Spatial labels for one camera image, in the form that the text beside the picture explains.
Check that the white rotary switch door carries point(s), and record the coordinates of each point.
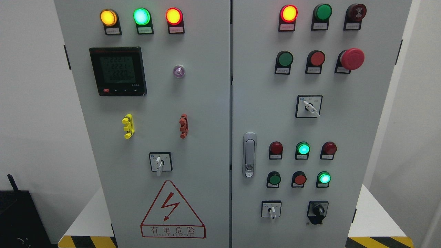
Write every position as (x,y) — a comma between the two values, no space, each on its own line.
(160,162)

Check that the yellow indicator light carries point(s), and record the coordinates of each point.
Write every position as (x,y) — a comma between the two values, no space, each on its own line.
(110,21)

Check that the red terminal connector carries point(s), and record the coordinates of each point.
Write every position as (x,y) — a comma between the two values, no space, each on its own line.
(184,126)

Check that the dark red indicator left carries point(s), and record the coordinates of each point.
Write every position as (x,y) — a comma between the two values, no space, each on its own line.
(275,150)

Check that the dark red indicator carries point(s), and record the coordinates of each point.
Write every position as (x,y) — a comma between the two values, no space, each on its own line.
(275,150)
(328,151)

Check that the green push button lower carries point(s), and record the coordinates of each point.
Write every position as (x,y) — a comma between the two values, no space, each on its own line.
(273,179)

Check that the green push button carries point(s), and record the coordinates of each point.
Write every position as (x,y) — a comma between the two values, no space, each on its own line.
(273,179)
(321,15)

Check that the grey left cabinet door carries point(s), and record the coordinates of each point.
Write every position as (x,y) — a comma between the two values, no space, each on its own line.
(201,160)

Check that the grey cabinet door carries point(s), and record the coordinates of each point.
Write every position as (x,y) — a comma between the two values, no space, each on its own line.
(201,160)
(265,103)

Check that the lit green indicator middle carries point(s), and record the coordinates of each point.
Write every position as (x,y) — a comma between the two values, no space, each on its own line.
(302,151)

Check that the yellow terminal connector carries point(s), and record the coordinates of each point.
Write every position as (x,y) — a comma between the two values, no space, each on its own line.
(128,127)

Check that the green push button second row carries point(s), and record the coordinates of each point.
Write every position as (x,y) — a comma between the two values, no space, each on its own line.
(283,63)

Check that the red push button lower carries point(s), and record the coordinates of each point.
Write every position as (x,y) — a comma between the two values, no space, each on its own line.
(298,179)

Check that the grey right cabinet door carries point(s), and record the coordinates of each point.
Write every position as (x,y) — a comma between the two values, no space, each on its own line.
(265,103)

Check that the red electric hazard warning sticker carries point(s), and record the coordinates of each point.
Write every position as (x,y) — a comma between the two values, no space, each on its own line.
(171,216)

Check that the dark red indicator right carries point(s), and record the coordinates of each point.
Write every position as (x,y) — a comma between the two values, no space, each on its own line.
(328,151)

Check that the black digital power meter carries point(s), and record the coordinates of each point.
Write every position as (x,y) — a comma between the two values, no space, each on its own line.
(118,71)

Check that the red push button second row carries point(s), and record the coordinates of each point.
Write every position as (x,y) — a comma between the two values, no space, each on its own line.
(315,61)

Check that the lit green button lower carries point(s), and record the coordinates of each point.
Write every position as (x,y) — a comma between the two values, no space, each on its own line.
(323,179)

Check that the red indicator light top left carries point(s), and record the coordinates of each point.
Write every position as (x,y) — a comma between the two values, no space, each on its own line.
(175,23)

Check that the lit red indicator right door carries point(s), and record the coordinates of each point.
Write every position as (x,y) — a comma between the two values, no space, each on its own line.
(287,18)

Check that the green indicator light top left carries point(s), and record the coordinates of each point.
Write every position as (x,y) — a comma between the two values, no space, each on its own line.
(143,21)

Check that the red emergency stop mushroom button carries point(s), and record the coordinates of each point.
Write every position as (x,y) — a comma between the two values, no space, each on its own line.
(348,60)

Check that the green push button top right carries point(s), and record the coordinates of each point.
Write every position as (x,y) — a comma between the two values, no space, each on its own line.
(321,15)

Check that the dark red buzzer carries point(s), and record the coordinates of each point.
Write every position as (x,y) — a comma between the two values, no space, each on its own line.
(354,15)

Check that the white platform with hazard stripes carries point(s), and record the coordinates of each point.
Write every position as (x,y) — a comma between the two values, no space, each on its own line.
(372,227)

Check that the black box with antenna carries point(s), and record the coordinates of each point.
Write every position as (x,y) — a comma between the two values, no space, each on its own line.
(20,223)

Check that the silver cabinet door handle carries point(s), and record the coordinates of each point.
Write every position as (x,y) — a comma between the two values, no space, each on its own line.
(249,143)

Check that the white rotary switch upper right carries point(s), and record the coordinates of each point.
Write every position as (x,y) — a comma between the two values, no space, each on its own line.
(308,106)

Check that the white rotary switch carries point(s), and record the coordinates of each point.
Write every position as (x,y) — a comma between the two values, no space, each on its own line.
(308,106)
(271,209)

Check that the white rotary switch lower right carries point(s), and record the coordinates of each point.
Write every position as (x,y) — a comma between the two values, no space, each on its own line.
(271,209)

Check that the black rotary knob switch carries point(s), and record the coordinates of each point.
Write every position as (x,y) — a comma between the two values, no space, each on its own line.
(317,211)

